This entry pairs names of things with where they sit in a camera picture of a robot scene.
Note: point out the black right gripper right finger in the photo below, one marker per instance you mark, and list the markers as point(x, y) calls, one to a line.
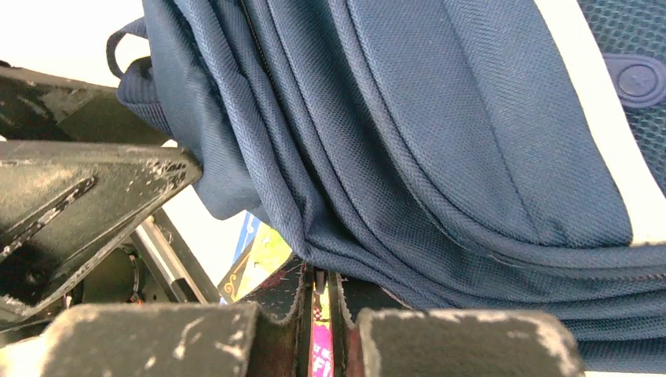
point(375, 335)

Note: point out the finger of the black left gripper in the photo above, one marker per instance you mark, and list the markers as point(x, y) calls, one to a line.
point(40, 107)
point(66, 205)

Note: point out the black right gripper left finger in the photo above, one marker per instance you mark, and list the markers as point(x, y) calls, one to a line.
point(260, 335)

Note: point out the purple Treehouse book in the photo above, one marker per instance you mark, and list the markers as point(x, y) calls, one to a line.
point(321, 344)

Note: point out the green dark cover book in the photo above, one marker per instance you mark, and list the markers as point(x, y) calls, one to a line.
point(261, 258)

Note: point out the navy blue student backpack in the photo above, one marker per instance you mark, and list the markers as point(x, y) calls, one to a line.
point(459, 154)

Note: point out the blue Animal Farm book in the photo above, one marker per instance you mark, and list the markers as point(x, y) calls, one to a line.
point(248, 231)

